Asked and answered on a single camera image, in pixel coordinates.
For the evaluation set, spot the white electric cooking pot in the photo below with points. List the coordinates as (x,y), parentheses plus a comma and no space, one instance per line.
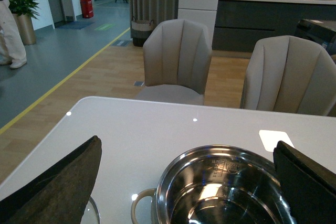
(217,184)

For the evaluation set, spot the green potted plant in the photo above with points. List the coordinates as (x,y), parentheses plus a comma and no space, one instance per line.
(23,11)

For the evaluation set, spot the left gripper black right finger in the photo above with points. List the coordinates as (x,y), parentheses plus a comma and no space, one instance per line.
(308,187)

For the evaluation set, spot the right beige upholstered chair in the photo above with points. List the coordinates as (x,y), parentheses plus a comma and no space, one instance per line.
(289,74)

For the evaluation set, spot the beige upholstered chair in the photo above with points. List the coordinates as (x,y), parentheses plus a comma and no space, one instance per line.
(177,57)
(289,74)

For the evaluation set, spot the woven storage basket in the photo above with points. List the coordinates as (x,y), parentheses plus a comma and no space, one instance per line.
(141,30)

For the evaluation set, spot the left beige upholstered chair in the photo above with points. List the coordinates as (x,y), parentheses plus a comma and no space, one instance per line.
(177,57)

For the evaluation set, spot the person in beige trousers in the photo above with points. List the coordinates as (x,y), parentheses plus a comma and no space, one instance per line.
(13,52)

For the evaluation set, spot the red fire extinguisher box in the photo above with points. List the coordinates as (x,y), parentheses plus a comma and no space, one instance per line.
(86,8)

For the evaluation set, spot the glass pot lid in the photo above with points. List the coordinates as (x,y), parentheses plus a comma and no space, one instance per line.
(91,214)

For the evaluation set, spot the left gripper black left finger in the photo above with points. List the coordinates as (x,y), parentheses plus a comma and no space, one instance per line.
(60,194)

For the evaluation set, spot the dark kitchen counter cabinet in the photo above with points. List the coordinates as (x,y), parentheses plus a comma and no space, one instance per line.
(240,24)

